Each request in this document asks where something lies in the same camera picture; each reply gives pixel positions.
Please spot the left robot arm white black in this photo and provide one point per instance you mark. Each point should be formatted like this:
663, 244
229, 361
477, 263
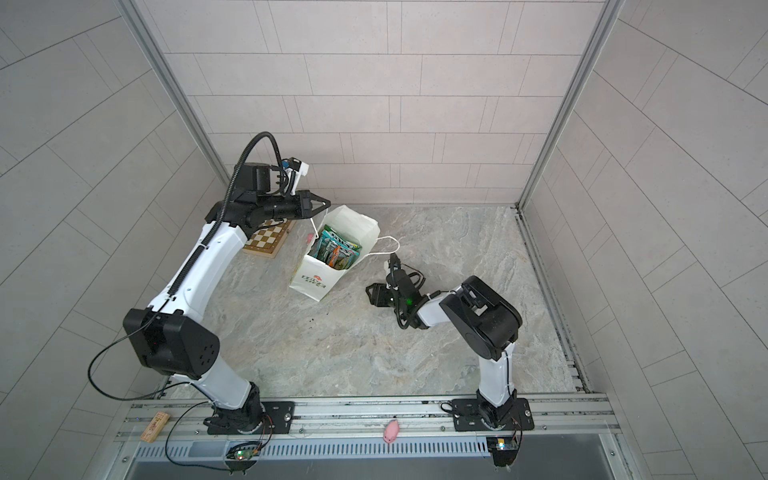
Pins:
169, 336

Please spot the white paper bag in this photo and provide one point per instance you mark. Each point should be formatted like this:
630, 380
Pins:
313, 278

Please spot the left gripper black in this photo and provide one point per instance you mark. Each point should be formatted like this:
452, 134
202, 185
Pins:
303, 208

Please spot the left circuit board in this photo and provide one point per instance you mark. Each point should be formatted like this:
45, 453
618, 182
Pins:
241, 457

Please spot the pink eraser on rail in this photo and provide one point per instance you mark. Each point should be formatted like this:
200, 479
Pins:
391, 431

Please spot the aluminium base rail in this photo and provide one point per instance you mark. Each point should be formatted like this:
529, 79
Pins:
352, 428

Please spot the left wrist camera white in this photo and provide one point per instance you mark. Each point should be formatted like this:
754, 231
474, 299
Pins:
294, 169

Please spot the teal mint candy bag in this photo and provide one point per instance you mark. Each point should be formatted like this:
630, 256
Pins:
334, 250

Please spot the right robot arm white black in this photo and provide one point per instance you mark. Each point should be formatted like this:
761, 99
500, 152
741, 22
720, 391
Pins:
488, 324

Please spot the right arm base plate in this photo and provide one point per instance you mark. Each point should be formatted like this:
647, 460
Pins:
477, 414

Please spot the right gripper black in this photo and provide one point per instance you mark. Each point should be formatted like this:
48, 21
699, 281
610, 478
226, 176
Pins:
380, 295

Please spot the circuit board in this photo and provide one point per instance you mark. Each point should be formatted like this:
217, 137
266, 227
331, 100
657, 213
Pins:
503, 450
241, 457

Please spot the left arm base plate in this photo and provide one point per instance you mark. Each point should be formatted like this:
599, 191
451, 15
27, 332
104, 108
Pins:
269, 417

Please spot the right circuit board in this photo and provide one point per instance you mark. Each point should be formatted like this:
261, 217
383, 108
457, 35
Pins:
503, 450

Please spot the wooden block on rail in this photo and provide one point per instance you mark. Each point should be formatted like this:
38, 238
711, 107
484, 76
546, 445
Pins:
155, 427

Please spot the wooden chessboard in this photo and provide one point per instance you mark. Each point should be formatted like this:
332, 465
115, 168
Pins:
269, 239

